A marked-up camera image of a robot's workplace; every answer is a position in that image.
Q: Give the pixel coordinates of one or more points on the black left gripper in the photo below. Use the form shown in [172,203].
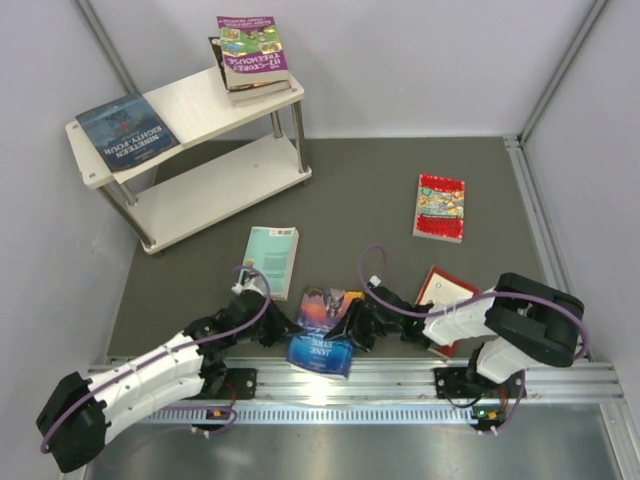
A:
[280,327]

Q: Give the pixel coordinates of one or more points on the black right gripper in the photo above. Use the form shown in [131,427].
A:
[351,325]

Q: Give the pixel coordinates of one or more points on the blue Jane Eyre book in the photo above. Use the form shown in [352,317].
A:
[320,311]

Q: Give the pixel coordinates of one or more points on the dark blue Nineteen Eighty-Four book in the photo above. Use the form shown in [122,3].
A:
[127,132]

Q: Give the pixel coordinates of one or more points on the purple storey treehouse book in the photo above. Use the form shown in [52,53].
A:
[252,51]

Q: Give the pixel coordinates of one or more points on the black treehouse book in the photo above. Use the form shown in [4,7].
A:
[215,44]

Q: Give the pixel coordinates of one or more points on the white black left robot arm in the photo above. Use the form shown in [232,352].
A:
[84,414]

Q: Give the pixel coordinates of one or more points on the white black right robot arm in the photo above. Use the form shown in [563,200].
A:
[524,323]

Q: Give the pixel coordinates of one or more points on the light teal paperback book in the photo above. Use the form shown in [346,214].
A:
[272,252]

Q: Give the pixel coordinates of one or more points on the red Edward Tulane book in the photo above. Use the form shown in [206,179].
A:
[442,291]

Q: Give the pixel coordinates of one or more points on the red treehouse book on table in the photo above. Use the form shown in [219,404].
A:
[439,212]

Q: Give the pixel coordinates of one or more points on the white two-tier shelf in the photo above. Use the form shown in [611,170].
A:
[197,109]

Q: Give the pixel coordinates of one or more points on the red storey treehouse book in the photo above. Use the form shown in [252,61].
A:
[256,93]

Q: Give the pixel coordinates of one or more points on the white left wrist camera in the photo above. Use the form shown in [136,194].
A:
[249,281]

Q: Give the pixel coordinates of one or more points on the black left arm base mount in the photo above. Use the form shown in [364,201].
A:
[230,383]

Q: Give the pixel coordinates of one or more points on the aluminium front rail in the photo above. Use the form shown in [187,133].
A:
[390,391]

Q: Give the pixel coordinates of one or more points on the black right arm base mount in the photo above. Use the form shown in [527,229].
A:
[458,383]

